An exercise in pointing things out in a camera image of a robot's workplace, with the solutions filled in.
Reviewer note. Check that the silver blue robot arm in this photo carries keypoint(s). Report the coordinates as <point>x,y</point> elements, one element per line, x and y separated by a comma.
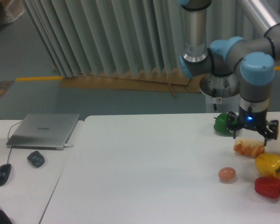
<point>252,62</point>

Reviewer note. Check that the brown cardboard sheet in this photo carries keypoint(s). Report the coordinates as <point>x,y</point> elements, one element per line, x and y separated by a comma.
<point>173,82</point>

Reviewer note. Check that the yellow bell pepper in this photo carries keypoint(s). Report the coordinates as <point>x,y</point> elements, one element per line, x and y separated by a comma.
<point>268,165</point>

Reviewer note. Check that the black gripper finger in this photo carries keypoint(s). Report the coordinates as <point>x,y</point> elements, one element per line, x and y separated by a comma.
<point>269,130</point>
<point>233,123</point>

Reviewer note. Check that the red bell pepper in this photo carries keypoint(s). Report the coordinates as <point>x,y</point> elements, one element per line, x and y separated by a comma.
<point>268,187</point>

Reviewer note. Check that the white usb plug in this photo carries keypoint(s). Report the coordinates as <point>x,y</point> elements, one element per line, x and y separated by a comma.
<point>68,146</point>

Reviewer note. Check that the silver laptop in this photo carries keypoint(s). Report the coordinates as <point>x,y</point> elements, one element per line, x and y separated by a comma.
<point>44,131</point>

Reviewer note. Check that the brown egg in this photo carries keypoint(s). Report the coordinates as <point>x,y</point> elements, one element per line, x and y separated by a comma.
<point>226,174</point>

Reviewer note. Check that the grey pleated curtain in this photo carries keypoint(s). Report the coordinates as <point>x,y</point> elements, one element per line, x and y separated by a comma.
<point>130,38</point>

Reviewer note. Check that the green bell pepper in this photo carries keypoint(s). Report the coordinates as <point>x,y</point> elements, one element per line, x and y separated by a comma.
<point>220,125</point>

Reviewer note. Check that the bread loaf piece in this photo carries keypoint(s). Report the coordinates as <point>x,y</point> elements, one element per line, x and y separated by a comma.
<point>249,147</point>

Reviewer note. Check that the black computer mouse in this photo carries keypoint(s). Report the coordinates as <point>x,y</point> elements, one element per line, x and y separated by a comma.
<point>5,170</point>

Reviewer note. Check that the small black controller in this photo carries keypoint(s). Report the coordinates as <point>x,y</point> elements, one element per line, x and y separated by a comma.
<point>36,159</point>

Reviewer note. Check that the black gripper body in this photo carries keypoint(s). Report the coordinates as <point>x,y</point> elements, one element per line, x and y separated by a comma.
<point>252,120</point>

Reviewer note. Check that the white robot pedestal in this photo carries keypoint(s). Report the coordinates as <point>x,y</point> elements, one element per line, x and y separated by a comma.
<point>221,93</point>

